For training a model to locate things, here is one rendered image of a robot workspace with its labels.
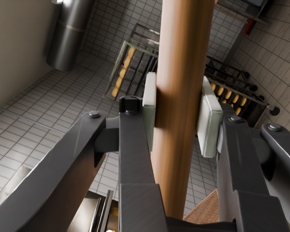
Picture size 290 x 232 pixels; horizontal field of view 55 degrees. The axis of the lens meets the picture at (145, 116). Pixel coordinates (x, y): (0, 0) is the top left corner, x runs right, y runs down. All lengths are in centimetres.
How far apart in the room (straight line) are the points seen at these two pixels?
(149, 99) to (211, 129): 4
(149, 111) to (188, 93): 3
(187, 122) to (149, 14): 499
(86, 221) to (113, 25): 384
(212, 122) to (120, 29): 509
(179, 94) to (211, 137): 3
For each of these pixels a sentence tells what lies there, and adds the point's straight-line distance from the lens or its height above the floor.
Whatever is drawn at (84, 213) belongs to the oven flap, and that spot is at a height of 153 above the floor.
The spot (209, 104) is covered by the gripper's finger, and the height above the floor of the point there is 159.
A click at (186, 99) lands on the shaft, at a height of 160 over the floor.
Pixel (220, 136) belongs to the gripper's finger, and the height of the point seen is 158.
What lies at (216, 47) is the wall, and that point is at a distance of 532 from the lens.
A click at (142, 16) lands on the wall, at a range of 516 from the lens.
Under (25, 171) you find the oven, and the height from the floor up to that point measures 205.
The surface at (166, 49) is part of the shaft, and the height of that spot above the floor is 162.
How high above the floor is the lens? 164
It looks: 7 degrees down
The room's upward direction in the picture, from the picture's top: 67 degrees counter-clockwise
